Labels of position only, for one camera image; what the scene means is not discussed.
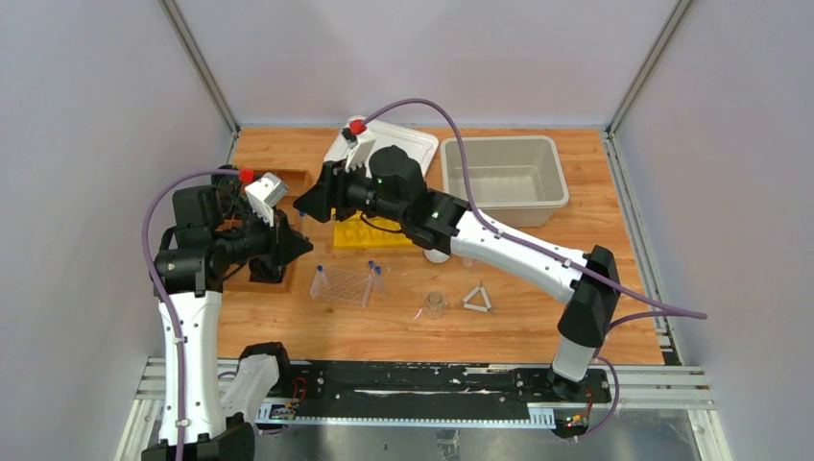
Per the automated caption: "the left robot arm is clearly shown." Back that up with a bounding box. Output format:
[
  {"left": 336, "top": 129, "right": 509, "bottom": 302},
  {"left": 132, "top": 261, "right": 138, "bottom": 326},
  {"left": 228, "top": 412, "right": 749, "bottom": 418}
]
[{"left": 140, "top": 177, "right": 313, "bottom": 460}]

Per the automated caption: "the clear well plate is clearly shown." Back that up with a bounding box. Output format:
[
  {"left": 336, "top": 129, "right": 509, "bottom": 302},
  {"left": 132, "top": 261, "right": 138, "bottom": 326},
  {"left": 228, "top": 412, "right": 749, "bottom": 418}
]
[{"left": 314, "top": 265, "right": 373, "bottom": 308}]

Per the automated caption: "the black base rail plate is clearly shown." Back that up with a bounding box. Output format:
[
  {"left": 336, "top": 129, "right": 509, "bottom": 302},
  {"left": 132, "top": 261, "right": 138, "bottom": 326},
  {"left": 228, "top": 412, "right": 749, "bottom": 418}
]
[{"left": 255, "top": 360, "right": 614, "bottom": 429}]

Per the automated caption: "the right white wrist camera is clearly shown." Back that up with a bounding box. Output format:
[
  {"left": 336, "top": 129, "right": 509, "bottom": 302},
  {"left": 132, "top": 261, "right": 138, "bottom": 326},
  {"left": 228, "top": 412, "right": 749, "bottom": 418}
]
[{"left": 340, "top": 118, "right": 376, "bottom": 172}]

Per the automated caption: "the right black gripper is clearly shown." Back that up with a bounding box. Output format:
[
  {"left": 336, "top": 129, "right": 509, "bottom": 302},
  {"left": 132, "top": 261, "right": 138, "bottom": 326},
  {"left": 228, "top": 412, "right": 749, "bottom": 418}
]
[{"left": 293, "top": 156, "right": 407, "bottom": 226}]

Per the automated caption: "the small clear glass jar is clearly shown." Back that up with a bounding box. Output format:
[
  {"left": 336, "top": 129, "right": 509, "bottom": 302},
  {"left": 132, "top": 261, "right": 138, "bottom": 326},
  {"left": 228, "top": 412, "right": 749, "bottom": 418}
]
[{"left": 422, "top": 291, "right": 446, "bottom": 319}]

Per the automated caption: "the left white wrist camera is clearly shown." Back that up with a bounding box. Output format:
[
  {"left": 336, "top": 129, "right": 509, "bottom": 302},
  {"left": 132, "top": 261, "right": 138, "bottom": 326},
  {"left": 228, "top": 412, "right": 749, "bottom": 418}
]
[{"left": 245, "top": 173, "right": 289, "bottom": 228}]

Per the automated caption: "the white porcelain dish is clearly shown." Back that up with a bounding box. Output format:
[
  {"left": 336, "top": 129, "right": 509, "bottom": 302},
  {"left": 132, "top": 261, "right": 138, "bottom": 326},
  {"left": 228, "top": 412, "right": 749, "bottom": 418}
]
[{"left": 423, "top": 250, "right": 449, "bottom": 264}]

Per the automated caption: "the white plastic bin lid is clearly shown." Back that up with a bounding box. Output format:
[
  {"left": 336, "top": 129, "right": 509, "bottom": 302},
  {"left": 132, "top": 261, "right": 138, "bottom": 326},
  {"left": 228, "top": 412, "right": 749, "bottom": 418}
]
[{"left": 323, "top": 120, "right": 440, "bottom": 178}]

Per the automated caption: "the beige plastic bin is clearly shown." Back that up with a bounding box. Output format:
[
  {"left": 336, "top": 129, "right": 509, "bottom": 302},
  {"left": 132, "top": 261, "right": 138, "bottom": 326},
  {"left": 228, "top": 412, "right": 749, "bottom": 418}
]
[{"left": 440, "top": 135, "right": 570, "bottom": 228}]

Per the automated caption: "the yellow test tube rack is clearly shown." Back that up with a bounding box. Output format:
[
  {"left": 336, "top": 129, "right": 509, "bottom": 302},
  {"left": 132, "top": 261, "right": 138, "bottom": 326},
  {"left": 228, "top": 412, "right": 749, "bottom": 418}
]
[{"left": 333, "top": 213, "right": 413, "bottom": 250}]

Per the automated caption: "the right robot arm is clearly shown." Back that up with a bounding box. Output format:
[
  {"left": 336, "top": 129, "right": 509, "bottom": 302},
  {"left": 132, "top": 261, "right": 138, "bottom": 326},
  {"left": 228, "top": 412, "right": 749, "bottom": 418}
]
[{"left": 294, "top": 146, "right": 620, "bottom": 401}]

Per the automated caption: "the white clay triangle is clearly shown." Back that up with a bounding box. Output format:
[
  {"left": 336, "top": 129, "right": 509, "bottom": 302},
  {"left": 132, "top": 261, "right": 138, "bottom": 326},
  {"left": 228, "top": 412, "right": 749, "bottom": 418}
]
[{"left": 463, "top": 285, "right": 492, "bottom": 313}]

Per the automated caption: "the wooden compartment tray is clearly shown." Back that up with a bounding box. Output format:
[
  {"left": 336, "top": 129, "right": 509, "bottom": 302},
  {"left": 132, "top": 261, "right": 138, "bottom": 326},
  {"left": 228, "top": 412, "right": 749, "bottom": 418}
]
[{"left": 223, "top": 168, "right": 312, "bottom": 293}]

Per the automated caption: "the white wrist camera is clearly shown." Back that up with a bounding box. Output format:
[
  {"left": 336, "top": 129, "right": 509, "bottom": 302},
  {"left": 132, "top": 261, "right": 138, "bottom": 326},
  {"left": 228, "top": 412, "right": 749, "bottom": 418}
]
[
  {"left": 245, "top": 173, "right": 289, "bottom": 228},
  {"left": 340, "top": 118, "right": 376, "bottom": 172}
]

